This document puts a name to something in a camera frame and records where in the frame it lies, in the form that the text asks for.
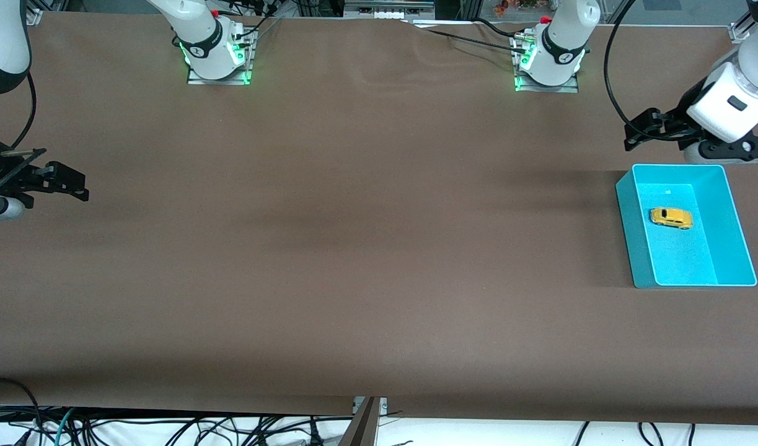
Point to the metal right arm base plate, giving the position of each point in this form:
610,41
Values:
217,82

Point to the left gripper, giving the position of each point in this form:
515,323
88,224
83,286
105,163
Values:
681,119

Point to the white connector strip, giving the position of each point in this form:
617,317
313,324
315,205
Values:
388,13

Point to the grey metal table leg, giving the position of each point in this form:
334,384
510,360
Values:
363,427

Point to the brown table cover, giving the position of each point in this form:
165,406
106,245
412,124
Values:
378,186

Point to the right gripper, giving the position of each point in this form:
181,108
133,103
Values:
8,179

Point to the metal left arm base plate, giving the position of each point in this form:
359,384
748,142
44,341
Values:
564,90

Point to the silver table bracket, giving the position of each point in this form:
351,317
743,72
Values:
383,406

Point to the teal plastic bin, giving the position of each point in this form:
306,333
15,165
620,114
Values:
682,260

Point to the aluminium frame post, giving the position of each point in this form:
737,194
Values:
470,9

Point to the orange background object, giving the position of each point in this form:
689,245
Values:
502,7

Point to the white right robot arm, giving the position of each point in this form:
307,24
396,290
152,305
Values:
4,37

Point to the yellow beetle toy car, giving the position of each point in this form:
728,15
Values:
671,217

